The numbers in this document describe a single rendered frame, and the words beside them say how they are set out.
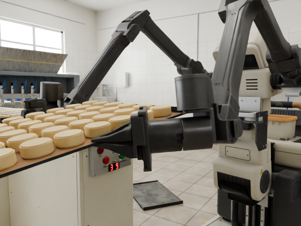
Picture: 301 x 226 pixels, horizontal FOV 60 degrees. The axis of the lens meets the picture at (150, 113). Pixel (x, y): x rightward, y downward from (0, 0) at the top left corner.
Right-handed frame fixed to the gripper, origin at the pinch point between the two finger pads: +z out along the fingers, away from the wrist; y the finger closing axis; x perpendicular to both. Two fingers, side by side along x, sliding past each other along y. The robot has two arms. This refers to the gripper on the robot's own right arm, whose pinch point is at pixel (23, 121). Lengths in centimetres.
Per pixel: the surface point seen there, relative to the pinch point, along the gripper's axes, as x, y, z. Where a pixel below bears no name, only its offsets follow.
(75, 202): -1, -43, -33
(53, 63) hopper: -32, 19, -110
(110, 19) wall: -65, 130, -586
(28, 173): -33, -38, -57
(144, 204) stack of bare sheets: 16, -113, -151
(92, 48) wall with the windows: -117, 66, -590
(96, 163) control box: 8.8, -27.1, -36.0
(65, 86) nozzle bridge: -29, 3, -119
